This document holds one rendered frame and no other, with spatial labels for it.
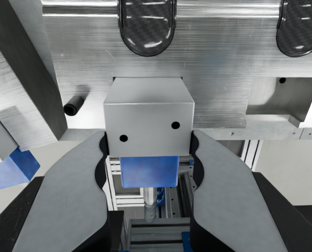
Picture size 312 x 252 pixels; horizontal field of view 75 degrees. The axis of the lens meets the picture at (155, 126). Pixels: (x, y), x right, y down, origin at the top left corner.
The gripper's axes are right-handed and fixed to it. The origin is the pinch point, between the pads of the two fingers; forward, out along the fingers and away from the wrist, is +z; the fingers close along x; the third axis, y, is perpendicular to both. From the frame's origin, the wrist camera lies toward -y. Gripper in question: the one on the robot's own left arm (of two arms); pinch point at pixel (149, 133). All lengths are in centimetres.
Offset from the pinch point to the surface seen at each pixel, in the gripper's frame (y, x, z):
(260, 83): -1.1, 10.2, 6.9
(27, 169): 8.9, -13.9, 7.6
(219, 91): -1.3, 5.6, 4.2
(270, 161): 76, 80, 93
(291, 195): 108, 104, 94
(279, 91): -0.4, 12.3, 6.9
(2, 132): 4.0, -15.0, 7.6
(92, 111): 0.4, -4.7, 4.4
